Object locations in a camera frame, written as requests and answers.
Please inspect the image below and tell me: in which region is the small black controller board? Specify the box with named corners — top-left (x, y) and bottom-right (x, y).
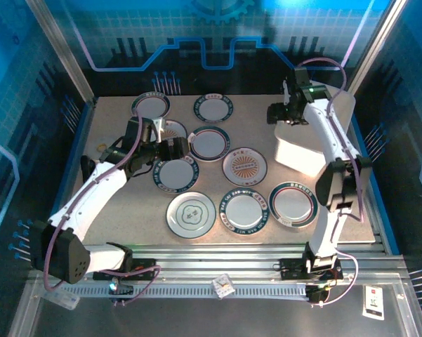
top-left (307, 284), bottom-right (333, 305)
top-left (107, 277), bottom-right (134, 296)

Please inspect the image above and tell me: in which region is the small white connector box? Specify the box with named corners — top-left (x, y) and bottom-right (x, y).
top-left (212, 272), bottom-right (236, 299)

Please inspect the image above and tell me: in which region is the grey slotted cable duct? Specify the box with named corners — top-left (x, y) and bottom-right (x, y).
top-left (61, 282), bottom-right (310, 301)

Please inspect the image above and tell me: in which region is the clear plastic bag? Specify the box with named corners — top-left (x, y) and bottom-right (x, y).
top-left (41, 286), bottom-right (81, 310)

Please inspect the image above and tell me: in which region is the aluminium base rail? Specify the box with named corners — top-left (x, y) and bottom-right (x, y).
top-left (29, 242), bottom-right (408, 284)

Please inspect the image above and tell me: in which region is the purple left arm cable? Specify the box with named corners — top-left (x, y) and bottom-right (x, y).
top-left (43, 114), bottom-right (162, 307)

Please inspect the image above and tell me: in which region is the tagged green red ring plate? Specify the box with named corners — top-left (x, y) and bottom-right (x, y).
top-left (188, 125), bottom-right (231, 162)

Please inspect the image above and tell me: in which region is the aluminium frame post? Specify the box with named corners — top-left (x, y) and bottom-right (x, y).
top-left (24, 0), bottom-right (96, 106)
top-left (340, 0), bottom-right (408, 103)

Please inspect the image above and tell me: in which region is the blue table edge trim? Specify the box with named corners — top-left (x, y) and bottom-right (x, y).
top-left (350, 115), bottom-right (401, 256)
top-left (48, 101), bottom-right (94, 246)

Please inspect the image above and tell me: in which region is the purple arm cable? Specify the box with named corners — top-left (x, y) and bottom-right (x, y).
top-left (43, 114), bottom-right (162, 307)
top-left (296, 57), bottom-right (365, 308)

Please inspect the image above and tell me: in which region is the black oblong handheld device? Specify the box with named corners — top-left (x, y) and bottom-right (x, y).
top-left (79, 155), bottom-right (95, 182)

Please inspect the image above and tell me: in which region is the green rim red ring plate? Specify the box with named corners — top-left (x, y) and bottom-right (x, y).
top-left (131, 91), bottom-right (171, 119)

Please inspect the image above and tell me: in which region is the small green Hao Wei plate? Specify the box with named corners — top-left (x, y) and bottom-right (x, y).
top-left (192, 93), bottom-right (235, 123)

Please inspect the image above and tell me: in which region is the white translucent plastic bin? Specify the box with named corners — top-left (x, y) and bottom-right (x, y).
top-left (273, 90), bottom-right (356, 178)

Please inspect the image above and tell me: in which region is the white printed card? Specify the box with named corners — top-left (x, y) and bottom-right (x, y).
top-left (361, 284), bottom-right (386, 321)

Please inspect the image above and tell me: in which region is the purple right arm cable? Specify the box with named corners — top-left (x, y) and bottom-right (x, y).
top-left (296, 57), bottom-right (365, 308)

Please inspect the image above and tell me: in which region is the green Hao Wei lettered plate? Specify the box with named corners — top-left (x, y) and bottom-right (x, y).
top-left (152, 157), bottom-right (200, 194)
top-left (218, 187), bottom-right (271, 236)

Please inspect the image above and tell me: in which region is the orange sunburst white plate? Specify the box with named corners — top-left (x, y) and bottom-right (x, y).
top-left (159, 119), bottom-right (189, 141)
top-left (221, 146), bottom-right (268, 187)

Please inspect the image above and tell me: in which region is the white plate green clover outline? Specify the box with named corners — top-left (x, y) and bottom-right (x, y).
top-left (165, 191), bottom-right (217, 239)

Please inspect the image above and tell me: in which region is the large green red ring plate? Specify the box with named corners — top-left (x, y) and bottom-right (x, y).
top-left (268, 180), bottom-right (319, 228)

